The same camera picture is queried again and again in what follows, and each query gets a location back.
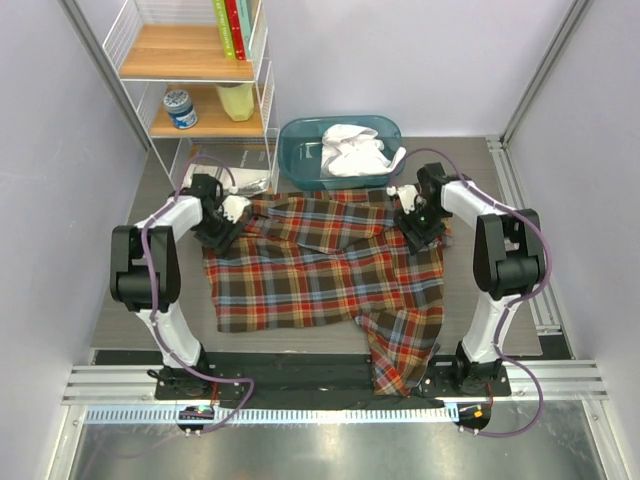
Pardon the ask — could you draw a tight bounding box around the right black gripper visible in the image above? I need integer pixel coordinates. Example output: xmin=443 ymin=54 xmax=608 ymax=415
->
xmin=395 ymin=201 xmax=448 ymax=255

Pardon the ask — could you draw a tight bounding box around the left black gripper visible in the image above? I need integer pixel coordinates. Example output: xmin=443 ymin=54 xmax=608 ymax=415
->
xmin=195 ymin=206 xmax=243 ymax=258

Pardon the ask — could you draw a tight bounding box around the plaid flannel long sleeve shirt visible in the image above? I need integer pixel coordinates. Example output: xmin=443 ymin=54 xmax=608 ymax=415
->
xmin=203 ymin=188 xmax=447 ymax=396

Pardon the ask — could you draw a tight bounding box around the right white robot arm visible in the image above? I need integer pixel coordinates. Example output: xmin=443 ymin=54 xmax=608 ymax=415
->
xmin=387 ymin=163 xmax=548 ymax=395

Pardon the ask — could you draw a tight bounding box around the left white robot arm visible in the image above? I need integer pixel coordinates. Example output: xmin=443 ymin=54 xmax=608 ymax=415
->
xmin=109 ymin=173 xmax=252 ymax=400

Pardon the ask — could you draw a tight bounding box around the white long sleeve shirt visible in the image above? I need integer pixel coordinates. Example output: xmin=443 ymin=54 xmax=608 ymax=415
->
xmin=320 ymin=124 xmax=407 ymax=178

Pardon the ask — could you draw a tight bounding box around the grey white booklet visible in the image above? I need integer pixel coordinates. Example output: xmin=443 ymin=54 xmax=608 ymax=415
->
xmin=183 ymin=144 xmax=271 ymax=197

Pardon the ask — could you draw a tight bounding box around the teal plastic basin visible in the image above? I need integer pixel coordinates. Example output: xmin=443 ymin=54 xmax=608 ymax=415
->
xmin=278 ymin=115 xmax=402 ymax=191

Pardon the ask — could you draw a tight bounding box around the yellow plastic container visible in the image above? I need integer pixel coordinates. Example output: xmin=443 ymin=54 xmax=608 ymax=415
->
xmin=216 ymin=83 xmax=254 ymax=122

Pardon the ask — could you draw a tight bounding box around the blue white jar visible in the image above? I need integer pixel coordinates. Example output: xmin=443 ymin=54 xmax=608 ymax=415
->
xmin=163 ymin=89 xmax=198 ymax=130

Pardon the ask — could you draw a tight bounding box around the red book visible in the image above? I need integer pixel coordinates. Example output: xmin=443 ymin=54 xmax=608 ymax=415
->
xmin=225 ymin=0 xmax=246 ymax=61

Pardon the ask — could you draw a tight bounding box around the teal book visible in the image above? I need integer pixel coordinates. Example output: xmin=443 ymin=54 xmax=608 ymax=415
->
xmin=236 ymin=0 xmax=254 ymax=53

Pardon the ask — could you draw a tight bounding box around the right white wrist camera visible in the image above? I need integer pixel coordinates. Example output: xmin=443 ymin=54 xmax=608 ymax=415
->
xmin=386 ymin=184 xmax=419 ymax=214

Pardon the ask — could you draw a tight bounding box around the white wire wooden shelf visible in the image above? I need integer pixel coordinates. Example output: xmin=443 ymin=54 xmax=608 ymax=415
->
xmin=102 ymin=1 xmax=279 ymax=192

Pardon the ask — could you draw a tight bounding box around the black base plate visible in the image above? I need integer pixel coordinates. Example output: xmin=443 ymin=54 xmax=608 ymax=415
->
xmin=147 ymin=351 xmax=512 ymax=407

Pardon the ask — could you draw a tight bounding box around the white slotted cable duct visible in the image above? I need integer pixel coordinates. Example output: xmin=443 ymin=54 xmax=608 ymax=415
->
xmin=84 ymin=403 xmax=459 ymax=426

